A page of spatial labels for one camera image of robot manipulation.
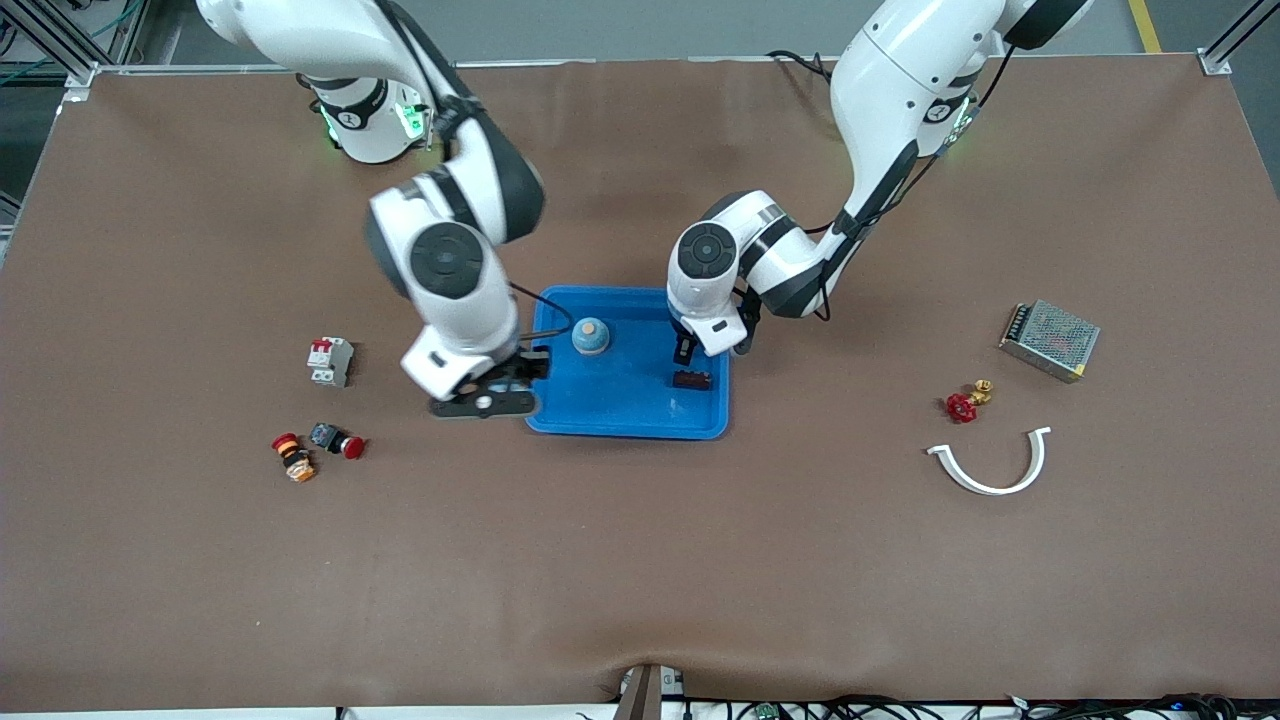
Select blue plastic tray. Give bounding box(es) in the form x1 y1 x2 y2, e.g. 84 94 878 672
523 285 732 441

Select white red circuit breaker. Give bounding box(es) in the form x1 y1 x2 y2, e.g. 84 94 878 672
306 337 355 388

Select red mushroom button blue block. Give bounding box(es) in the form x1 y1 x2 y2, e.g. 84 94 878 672
308 422 367 461

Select red orange push button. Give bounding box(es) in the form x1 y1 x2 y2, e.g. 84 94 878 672
271 433 317 484

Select white curved plastic clamp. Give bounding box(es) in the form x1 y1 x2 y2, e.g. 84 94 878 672
925 426 1053 497

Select metal mesh power supply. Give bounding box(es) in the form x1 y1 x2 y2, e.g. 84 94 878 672
998 301 1102 384

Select black left base cables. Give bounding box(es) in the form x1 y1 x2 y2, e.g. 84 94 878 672
765 48 851 96

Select grey metal camera post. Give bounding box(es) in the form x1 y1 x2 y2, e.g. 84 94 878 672
612 662 687 720

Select aluminium frame post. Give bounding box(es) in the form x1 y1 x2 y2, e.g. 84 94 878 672
0 0 101 101
1198 0 1280 77

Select tangled black cable bundle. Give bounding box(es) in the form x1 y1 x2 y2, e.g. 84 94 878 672
685 693 1280 720

